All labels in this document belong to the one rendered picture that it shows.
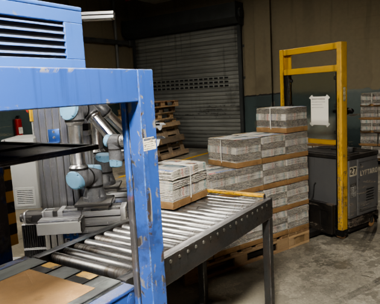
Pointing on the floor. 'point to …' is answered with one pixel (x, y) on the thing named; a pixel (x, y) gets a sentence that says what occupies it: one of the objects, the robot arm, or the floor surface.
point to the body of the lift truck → (368, 189)
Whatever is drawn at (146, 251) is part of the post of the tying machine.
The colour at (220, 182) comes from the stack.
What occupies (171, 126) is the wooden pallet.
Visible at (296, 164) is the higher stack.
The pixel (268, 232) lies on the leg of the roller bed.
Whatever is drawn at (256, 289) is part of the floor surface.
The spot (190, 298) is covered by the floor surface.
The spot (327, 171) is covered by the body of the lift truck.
